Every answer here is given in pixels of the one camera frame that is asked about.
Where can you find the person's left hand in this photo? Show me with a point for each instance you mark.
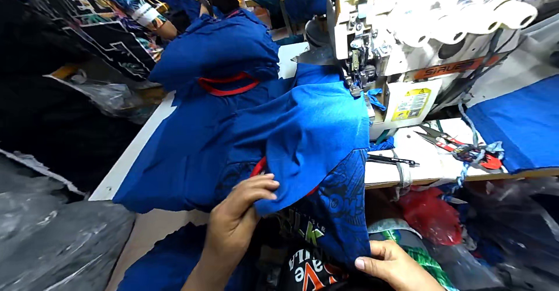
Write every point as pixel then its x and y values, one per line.
pixel 230 230

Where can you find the person's right hand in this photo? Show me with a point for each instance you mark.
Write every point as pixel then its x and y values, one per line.
pixel 399 265

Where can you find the person's right index finger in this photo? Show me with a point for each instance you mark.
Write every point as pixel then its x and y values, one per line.
pixel 381 248

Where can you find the person's left fingers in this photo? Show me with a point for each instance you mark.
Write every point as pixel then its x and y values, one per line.
pixel 257 186

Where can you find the person's right thumb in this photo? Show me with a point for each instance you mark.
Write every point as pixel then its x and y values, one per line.
pixel 372 265

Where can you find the blue printed garment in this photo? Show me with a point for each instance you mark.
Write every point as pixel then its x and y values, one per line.
pixel 323 125

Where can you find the person's left forearm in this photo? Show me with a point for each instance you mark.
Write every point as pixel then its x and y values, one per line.
pixel 210 274

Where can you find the person's legs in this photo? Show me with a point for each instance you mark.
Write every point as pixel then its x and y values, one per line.
pixel 399 234

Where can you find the red plastic bag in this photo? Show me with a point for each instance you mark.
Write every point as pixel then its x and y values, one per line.
pixel 430 216

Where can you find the person's body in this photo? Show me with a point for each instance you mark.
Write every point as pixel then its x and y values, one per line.
pixel 305 271

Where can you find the white fabric tie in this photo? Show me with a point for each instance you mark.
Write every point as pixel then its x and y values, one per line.
pixel 405 175

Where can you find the black pen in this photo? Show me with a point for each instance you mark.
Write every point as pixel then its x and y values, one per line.
pixel 391 159

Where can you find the blue garment with red collar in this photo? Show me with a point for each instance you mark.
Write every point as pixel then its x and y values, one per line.
pixel 174 151

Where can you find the small blue fabric scrap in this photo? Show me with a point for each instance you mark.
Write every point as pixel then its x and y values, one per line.
pixel 383 145

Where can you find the white sewing table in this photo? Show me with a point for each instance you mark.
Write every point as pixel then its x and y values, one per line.
pixel 401 140

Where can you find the dark blue crumpled garment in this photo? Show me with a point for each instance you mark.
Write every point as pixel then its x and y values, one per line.
pixel 166 260

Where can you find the bundle of knotted fabric strips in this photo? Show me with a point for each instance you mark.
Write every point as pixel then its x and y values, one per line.
pixel 468 153

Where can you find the clear plastic bag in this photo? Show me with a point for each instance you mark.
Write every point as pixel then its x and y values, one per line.
pixel 515 225

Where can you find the pile of blue garments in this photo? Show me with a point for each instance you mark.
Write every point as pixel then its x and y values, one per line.
pixel 218 46

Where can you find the bright blue fabric scrap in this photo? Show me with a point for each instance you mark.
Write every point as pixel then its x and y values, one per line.
pixel 376 99

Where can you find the white translucent plastic bag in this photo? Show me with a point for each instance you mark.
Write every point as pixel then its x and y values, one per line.
pixel 107 96

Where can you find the flat blue fabric piece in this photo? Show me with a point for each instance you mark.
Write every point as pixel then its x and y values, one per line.
pixel 519 125

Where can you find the large grey plastic bag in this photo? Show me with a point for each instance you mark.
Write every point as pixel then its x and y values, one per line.
pixel 56 243

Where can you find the black floral printed garment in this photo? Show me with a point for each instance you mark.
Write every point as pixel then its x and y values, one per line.
pixel 105 33

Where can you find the white overlock sewing machine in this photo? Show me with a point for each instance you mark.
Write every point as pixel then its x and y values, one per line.
pixel 419 33

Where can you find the black fabric bundle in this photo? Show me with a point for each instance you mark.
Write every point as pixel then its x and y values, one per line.
pixel 48 107

